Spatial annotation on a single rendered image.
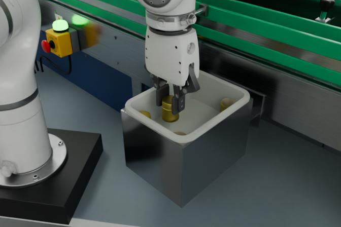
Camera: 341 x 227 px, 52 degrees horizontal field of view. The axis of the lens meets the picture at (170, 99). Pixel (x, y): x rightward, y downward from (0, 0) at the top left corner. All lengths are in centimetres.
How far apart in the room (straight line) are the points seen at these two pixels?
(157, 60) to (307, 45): 30
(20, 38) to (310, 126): 62
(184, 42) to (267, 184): 47
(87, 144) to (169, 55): 41
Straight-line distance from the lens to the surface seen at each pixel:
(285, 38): 76
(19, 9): 73
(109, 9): 99
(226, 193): 89
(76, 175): 86
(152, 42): 63
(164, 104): 69
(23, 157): 85
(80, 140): 95
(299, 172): 98
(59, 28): 111
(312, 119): 78
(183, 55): 60
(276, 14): 85
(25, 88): 77
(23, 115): 79
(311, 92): 76
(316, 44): 74
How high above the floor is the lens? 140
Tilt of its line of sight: 33 degrees down
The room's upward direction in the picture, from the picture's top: straight up
